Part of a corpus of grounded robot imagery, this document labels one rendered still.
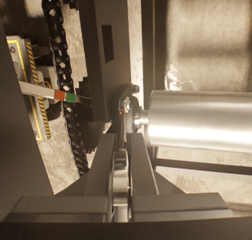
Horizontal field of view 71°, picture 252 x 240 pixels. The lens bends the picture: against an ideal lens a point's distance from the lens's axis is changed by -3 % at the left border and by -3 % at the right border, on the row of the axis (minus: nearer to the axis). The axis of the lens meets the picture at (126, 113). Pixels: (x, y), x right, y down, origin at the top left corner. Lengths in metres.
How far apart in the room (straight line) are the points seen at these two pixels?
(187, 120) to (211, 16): 0.94
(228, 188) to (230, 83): 0.88
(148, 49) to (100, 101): 0.60
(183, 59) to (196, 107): 0.90
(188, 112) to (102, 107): 0.14
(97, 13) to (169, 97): 0.18
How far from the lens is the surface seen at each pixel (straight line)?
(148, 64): 0.88
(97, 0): 0.29
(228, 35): 1.23
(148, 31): 0.86
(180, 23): 1.20
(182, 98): 0.34
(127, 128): 0.35
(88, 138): 0.39
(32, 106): 1.29
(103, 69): 0.29
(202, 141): 0.34
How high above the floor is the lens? 1.19
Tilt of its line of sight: 61 degrees down
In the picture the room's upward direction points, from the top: 150 degrees counter-clockwise
